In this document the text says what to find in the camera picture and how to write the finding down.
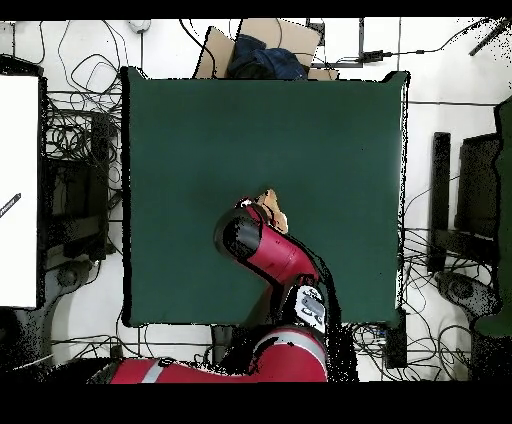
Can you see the dark green table cloth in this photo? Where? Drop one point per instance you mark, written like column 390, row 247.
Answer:
column 200, row 140

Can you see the brown cardboard box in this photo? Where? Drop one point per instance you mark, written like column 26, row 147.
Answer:
column 296, row 38

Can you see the white round device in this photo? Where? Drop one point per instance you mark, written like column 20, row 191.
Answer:
column 140, row 24

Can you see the black power adapter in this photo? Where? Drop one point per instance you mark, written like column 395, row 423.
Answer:
column 374, row 56

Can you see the white panel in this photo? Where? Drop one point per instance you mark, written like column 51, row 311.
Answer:
column 20, row 140

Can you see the black box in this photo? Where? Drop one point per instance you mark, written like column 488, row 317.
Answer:
column 396, row 344

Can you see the spare dark green cloth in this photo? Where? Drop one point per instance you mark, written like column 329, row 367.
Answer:
column 506, row 180

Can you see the orange terry towel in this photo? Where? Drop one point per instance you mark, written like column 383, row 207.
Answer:
column 272, row 200

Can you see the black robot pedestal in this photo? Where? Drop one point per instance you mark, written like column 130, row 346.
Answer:
column 221, row 344

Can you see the blue jeans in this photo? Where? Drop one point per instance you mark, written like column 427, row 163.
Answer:
column 276, row 60

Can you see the black stand base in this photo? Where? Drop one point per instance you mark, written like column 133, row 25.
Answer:
column 460, row 290
column 66, row 276

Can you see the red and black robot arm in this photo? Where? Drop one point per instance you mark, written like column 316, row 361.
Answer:
column 280, row 252

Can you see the small dark strip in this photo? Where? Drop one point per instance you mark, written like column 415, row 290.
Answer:
column 10, row 204

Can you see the black upright post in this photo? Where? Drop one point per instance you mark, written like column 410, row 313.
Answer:
column 440, row 180

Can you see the black tripod leg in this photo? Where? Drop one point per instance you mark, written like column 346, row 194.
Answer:
column 490, row 38

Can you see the thin black metal frame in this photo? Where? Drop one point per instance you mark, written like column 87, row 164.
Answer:
column 361, row 36

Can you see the black equipment rack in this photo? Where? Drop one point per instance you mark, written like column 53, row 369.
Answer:
column 72, row 192

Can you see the black power strip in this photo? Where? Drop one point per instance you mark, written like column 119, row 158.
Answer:
column 116, row 352

